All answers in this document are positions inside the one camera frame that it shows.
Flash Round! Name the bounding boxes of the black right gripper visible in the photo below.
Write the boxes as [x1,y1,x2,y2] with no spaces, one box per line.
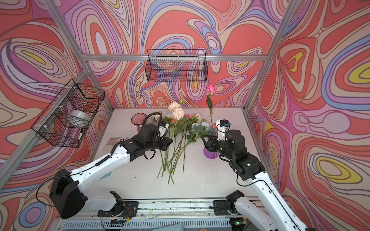
[200,135,235,161]

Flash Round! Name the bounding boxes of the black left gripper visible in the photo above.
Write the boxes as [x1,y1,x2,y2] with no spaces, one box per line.
[144,136,174,153]

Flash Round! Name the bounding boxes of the purple ribbed glass vase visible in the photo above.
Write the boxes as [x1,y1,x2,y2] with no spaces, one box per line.
[201,128,219,159]

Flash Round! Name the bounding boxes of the peach rose spray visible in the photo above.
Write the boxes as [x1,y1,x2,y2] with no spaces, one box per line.
[168,102,185,137]

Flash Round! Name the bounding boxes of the pink rose stem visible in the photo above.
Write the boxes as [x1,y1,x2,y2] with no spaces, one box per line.
[205,85,215,126]

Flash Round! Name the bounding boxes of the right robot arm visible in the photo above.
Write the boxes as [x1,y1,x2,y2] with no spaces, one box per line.
[202,130,313,231]

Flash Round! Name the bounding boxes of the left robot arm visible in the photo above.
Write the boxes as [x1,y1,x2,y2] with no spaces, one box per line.
[49,124,173,219]

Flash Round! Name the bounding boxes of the red glass vase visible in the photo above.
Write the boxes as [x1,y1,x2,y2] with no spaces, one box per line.
[131,113,146,133]

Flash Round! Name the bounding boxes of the flower pile on table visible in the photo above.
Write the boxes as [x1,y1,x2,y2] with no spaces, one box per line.
[158,112,210,184]

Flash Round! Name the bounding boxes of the silver tape roll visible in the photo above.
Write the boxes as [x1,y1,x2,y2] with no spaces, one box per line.
[68,110,91,123]

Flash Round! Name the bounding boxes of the black wire basket back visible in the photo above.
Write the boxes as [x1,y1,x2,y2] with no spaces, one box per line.
[145,49,208,83]

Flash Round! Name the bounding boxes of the black wire basket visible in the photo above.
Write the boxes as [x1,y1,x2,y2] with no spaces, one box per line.
[31,80,105,148]
[145,49,208,83]

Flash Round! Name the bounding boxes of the metal base rail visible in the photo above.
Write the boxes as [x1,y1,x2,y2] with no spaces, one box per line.
[51,198,278,231]

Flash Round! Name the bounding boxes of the black wire basket left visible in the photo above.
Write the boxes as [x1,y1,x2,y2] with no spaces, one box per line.
[31,80,105,148]

